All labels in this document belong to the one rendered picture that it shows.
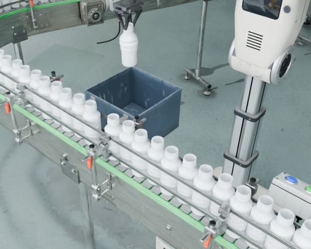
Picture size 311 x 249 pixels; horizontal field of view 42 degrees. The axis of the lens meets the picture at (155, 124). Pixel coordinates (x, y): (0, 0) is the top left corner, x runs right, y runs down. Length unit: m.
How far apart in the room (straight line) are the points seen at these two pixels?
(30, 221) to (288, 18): 1.83
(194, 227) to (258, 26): 0.74
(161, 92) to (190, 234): 0.88
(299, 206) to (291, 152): 1.95
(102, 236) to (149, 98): 0.88
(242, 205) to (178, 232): 0.28
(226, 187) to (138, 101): 1.08
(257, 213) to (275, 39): 0.68
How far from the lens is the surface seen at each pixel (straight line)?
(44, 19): 2.69
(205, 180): 1.12
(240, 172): 1.93
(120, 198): 1.42
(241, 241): 1.18
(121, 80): 1.99
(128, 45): 1.53
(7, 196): 2.75
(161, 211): 1.28
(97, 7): 2.68
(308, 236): 1.05
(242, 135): 1.81
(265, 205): 1.06
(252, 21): 1.53
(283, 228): 1.07
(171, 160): 1.17
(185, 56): 4.20
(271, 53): 1.54
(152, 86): 1.97
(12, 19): 2.61
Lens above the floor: 1.92
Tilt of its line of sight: 37 degrees down
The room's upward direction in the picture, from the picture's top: 2 degrees clockwise
